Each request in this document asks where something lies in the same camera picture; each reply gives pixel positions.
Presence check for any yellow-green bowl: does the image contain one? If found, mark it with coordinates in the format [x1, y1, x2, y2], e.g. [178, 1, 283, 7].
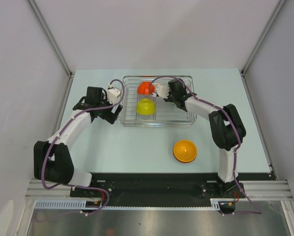
[136, 98, 156, 116]

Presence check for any aluminium frame rail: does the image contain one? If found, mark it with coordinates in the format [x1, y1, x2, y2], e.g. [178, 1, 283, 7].
[25, 180, 293, 201]

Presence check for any white cable duct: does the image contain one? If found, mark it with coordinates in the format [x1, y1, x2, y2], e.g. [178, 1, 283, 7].
[35, 200, 220, 211]

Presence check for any red-orange bowl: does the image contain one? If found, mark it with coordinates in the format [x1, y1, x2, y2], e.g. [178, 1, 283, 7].
[137, 81, 155, 95]

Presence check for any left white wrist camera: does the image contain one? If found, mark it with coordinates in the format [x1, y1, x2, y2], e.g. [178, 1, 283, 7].
[107, 84, 121, 104]

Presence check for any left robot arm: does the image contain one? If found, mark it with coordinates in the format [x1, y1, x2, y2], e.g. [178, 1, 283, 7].
[33, 84, 125, 197]

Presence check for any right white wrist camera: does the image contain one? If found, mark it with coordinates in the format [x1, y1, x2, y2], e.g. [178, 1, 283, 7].
[151, 85, 170, 99]

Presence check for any orange-yellow bowl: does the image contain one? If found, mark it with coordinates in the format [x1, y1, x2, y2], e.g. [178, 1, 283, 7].
[173, 140, 198, 157]

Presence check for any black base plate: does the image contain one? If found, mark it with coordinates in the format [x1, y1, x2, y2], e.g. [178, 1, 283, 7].
[39, 172, 278, 218]

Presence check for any wire dish rack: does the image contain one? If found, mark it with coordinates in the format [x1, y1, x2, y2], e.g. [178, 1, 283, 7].
[118, 75, 197, 127]

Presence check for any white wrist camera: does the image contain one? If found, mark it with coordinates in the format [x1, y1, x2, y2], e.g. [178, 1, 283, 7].
[107, 84, 121, 104]
[151, 85, 170, 99]

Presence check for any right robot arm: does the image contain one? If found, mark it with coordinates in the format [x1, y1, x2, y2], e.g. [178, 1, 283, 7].
[164, 76, 246, 197]

